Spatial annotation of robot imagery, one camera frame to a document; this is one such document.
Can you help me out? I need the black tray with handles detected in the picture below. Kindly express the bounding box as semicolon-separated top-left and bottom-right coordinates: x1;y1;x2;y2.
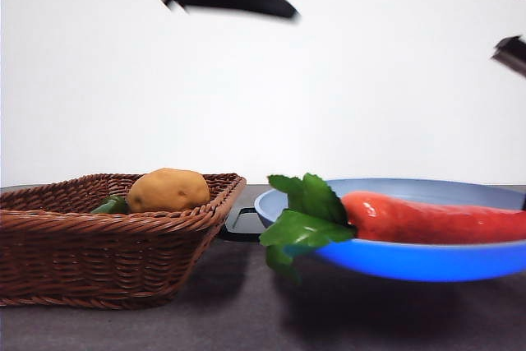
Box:
217;205;269;243

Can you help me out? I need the orange carrot with green leaves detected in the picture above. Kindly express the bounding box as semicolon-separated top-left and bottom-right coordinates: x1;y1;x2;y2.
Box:
258;173;526;284

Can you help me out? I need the blue round plate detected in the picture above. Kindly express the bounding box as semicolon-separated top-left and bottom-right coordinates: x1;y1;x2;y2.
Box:
253;178;526;283

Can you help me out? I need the brown wicker basket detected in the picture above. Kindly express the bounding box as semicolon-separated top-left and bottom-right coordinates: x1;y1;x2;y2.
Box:
0;173;247;311

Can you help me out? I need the green pepper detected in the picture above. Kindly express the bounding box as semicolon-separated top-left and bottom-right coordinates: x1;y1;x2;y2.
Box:
90;196;131;215

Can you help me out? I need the yellow-brown potato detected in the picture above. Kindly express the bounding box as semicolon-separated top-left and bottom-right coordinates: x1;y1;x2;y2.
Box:
126;168;211;215

